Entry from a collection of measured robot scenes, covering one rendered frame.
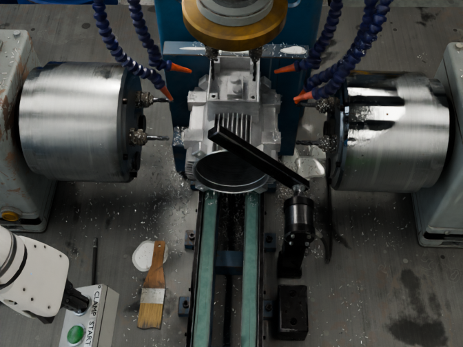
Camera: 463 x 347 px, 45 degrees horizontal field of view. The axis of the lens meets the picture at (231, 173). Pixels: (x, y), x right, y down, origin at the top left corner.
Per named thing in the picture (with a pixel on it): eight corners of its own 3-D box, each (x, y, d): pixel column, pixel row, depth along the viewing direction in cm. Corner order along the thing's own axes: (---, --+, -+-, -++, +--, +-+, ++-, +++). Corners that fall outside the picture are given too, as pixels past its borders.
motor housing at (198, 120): (194, 123, 133) (189, 67, 117) (274, 126, 132) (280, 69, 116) (187, 195, 122) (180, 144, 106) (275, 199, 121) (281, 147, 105)
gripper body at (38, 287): (9, 291, 75) (64, 318, 83) (28, 224, 80) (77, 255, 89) (-31, 298, 78) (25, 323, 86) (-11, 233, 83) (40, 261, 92)
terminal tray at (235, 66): (210, 80, 120) (209, 55, 114) (260, 81, 120) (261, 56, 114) (206, 123, 113) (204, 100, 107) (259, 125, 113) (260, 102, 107)
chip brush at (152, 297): (149, 241, 129) (149, 239, 128) (171, 242, 129) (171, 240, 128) (136, 329, 118) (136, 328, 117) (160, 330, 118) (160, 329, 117)
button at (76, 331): (74, 328, 93) (67, 325, 91) (89, 327, 91) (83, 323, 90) (71, 347, 91) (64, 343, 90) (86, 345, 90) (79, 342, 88)
